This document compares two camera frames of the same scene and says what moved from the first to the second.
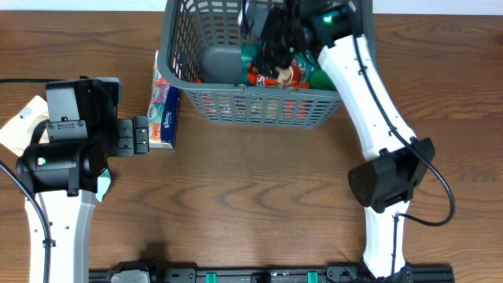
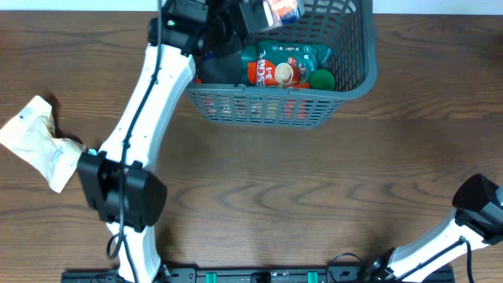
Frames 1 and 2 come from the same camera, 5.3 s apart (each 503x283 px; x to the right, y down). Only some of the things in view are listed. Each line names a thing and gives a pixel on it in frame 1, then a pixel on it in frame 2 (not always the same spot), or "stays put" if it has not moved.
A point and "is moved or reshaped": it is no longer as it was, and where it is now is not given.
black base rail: x=156 y=273 stays put
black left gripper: x=127 y=128 -> x=229 y=49
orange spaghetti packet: x=288 y=78 -> x=275 y=102
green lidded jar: x=320 y=80 stays put
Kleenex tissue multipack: x=163 y=111 is moved or reshaped
